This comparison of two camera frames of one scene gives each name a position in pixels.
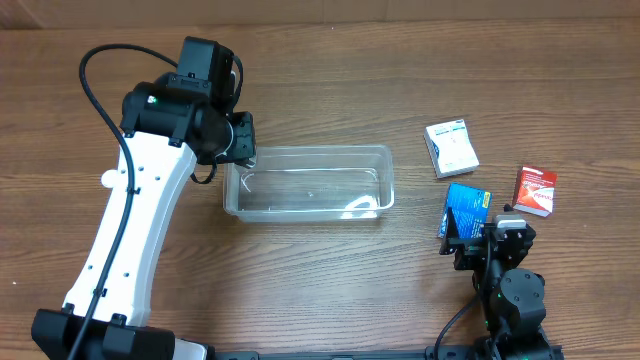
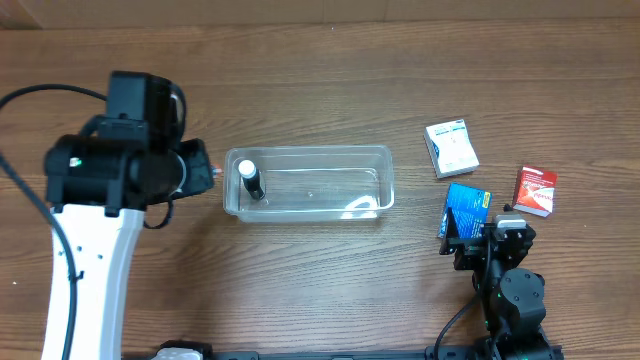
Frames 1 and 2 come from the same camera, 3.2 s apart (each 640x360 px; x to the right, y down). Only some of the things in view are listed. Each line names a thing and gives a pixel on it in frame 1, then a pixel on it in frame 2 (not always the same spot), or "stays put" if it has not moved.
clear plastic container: x=312 y=183 stays put
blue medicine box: x=471 y=210 stays put
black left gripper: x=241 y=145 → x=192 y=183
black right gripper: x=466 y=251 stays put
